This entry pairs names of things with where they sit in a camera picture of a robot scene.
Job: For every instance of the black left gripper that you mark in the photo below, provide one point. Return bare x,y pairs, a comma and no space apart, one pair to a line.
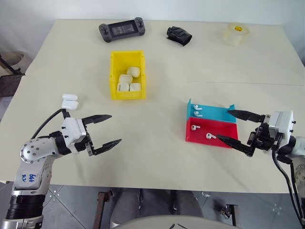
90,145

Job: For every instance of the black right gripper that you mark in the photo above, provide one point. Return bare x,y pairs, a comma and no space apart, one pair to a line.
262,138

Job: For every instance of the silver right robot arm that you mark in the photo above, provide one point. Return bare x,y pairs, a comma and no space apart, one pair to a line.
297,171

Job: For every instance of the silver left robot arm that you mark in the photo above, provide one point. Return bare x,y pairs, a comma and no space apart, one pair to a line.
35,152

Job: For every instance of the yellow plastic bin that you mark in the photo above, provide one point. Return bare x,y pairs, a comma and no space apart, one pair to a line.
127,93

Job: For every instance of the red plastic tray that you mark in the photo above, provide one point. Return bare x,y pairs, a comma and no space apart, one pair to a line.
214,133

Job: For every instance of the blue plastic tray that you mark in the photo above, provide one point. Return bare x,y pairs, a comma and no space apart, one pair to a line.
214,114

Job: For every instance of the rusty metal table leg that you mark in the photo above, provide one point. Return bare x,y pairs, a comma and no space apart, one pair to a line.
101,207
234,214

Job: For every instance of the dark rounded shape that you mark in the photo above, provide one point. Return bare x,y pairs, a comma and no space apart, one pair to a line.
128,205

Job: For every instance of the clear adhesive tape roll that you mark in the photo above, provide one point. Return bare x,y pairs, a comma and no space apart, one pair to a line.
236,34

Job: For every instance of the black handheld game console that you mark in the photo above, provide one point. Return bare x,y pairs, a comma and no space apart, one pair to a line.
122,29

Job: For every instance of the black tripod stand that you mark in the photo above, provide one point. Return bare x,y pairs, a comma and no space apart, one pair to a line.
10,68

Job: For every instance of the pale robot torso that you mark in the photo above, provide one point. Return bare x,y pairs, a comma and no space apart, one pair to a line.
171,223

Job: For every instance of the grey round bucket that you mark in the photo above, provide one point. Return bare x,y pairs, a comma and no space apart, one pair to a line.
15,58

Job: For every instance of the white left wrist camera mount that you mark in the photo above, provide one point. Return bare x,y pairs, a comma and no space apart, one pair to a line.
71,130

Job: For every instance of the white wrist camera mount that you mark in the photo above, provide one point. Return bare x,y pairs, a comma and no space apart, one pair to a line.
283,124
71,130

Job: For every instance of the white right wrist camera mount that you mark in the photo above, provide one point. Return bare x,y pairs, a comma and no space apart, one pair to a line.
283,124

